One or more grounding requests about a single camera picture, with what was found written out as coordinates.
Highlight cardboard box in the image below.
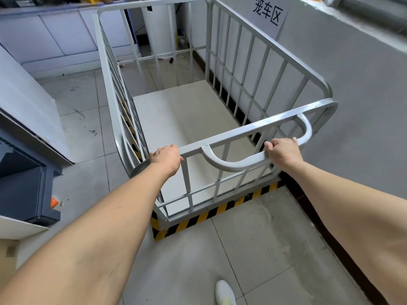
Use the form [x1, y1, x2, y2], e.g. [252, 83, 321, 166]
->
[0, 239, 20, 288]

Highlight white panel board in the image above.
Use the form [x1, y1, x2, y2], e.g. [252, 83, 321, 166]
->
[0, 44, 77, 165]

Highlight white cabinet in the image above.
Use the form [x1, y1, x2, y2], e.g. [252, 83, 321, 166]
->
[0, 0, 140, 80]

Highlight person's right forearm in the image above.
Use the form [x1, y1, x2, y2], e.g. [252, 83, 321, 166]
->
[286, 160, 407, 305]

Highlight person's left forearm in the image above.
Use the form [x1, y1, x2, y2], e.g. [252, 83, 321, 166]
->
[0, 162, 172, 305]

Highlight person's white shoe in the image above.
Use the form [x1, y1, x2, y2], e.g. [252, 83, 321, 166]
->
[215, 280, 237, 305]

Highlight person's right hand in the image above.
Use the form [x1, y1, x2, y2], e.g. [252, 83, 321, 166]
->
[264, 137, 305, 171]

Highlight white paper wall sign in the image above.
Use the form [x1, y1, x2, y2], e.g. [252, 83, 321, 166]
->
[247, 0, 290, 41]

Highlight silver duct pipe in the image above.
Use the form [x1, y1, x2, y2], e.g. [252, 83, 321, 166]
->
[323, 0, 407, 18]

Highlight dark grey machine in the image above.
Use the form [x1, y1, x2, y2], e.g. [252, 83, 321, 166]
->
[0, 111, 62, 226]

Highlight person's left hand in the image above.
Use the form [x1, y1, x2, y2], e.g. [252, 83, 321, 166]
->
[149, 144, 185, 178]

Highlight grey metal cage cart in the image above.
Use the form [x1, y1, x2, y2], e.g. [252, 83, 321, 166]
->
[92, 0, 339, 223]

